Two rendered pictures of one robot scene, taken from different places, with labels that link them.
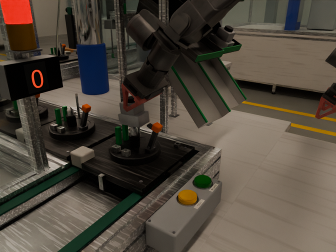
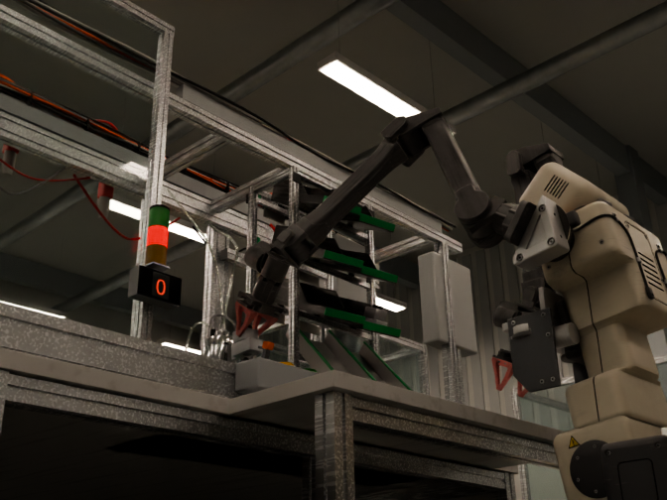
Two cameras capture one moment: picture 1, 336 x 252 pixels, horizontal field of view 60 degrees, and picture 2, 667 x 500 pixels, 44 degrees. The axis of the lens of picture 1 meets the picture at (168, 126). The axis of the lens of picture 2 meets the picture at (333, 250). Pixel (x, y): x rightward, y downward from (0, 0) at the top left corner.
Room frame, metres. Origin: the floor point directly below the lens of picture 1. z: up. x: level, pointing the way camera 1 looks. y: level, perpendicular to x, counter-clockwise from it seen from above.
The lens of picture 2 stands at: (-1.15, -0.39, 0.48)
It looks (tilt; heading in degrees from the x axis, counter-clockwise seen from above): 24 degrees up; 8
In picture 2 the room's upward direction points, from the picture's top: 1 degrees counter-clockwise
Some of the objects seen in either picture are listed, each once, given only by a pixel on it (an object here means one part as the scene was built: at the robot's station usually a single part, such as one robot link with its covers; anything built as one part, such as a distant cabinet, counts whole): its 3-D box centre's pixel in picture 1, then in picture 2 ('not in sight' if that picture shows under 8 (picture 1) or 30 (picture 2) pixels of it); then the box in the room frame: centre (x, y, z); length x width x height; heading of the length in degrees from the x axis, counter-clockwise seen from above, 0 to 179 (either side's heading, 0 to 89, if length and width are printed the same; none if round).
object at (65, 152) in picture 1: (70, 118); not in sight; (0.84, 0.30, 1.01); 0.24 x 0.24 x 0.13; 56
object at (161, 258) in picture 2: (21, 36); (156, 257); (0.61, 0.29, 1.29); 0.05 x 0.05 x 0.05
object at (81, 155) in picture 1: (82, 157); not in sight; (0.67, 0.23, 0.97); 0.05 x 0.05 x 0.04; 56
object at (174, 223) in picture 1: (187, 210); (284, 383); (0.51, -0.04, 0.93); 0.21 x 0.07 x 0.06; 146
